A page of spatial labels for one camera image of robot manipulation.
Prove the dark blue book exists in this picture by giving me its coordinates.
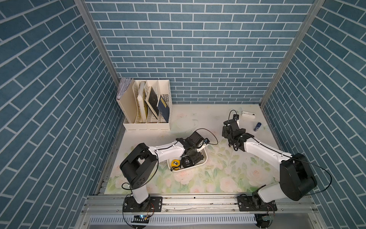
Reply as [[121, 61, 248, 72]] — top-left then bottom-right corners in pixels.
[[157, 95, 170, 123]]

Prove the yellow tape measure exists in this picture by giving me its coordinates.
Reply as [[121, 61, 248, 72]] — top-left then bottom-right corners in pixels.
[[171, 159, 182, 171]]

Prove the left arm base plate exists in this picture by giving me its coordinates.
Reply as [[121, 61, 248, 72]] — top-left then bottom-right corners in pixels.
[[123, 196, 163, 213]]

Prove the right corner aluminium post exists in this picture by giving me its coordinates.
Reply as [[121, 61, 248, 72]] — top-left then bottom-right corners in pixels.
[[259, 0, 325, 110]]

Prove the white yellow book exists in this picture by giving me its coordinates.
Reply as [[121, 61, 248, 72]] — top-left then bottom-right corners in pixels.
[[137, 82, 148, 123]]

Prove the white plastic storage box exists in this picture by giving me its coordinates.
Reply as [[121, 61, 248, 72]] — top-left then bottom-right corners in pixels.
[[167, 142, 208, 172]]

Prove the beige desktop file organizer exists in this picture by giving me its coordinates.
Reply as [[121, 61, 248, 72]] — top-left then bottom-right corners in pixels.
[[116, 78, 173, 131]]

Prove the white ventilated cable duct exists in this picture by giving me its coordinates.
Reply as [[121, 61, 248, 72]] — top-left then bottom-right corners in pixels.
[[89, 214, 256, 226]]

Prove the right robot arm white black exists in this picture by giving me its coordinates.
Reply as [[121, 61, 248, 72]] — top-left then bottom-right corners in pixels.
[[222, 119, 317, 207]]

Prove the aluminium mounting rail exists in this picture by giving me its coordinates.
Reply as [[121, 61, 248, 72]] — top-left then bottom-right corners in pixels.
[[81, 194, 319, 215]]

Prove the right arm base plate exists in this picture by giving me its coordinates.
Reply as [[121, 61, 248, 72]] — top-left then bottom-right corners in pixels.
[[237, 194, 277, 212]]

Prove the paper stack in organizer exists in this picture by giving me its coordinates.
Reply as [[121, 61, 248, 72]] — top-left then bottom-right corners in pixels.
[[116, 78, 132, 100]]

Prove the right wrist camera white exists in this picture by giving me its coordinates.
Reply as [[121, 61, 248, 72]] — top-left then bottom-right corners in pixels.
[[233, 114, 239, 121]]

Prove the white stapler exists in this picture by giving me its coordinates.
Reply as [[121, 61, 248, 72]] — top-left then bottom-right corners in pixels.
[[241, 111, 256, 119]]

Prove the left corner aluminium post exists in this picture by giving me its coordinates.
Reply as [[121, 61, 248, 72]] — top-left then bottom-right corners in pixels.
[[74, 0, 120, 86]]

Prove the corner aluminium post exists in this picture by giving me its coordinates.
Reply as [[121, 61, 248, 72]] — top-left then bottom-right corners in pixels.
[[74, 0, 120, 86], [259, 0, 325, 110]]

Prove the black book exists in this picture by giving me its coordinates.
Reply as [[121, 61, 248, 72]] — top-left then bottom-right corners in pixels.
[[145, 86, 159, 119]]

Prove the black square tape measure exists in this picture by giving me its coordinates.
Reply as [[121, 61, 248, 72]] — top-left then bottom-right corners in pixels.
[[181, 156, 194, 169]]

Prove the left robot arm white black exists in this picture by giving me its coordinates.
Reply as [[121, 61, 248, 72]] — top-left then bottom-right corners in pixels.
[[120, 131, 210, 205]]

